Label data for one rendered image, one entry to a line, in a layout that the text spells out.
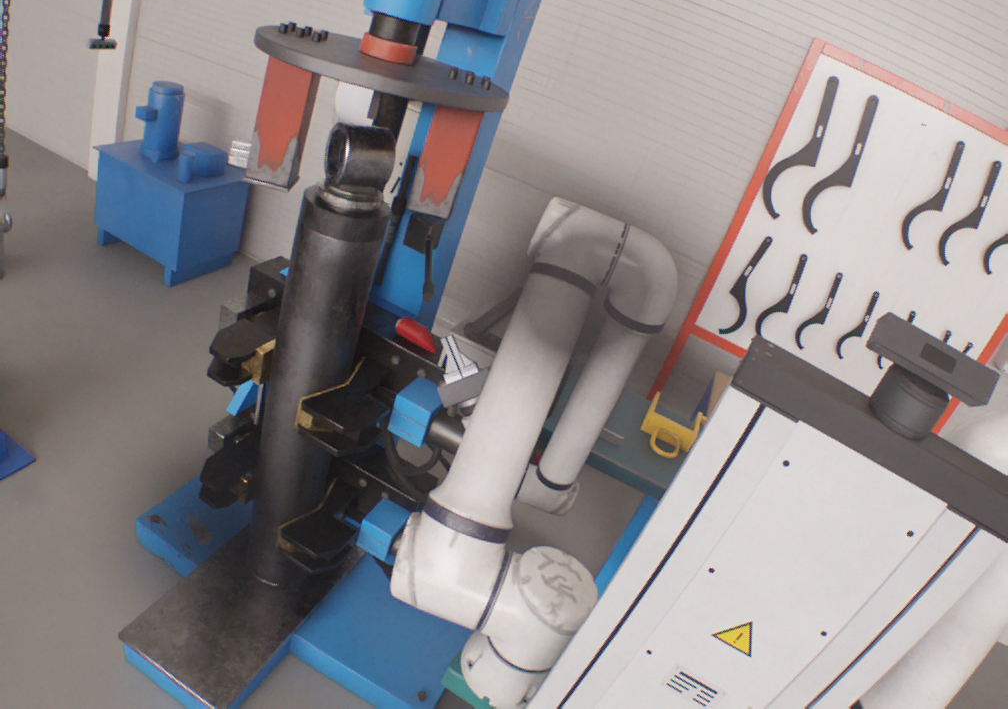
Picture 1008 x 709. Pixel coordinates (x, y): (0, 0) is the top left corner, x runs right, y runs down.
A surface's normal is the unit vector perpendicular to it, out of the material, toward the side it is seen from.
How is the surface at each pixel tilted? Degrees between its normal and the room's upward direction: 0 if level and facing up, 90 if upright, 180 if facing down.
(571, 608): 13
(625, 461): 0
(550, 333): 58
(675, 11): 90
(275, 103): 90
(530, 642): 90
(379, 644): 0
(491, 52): 90
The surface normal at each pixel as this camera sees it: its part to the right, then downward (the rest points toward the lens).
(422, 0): 0.63, 0.55
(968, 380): -0.24, -0.14
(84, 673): 0.32, -0.83
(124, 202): -0.35, 0.34
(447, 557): -0.02, -0.10
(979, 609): -0.65, 0.01
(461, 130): 0.07, 0.50
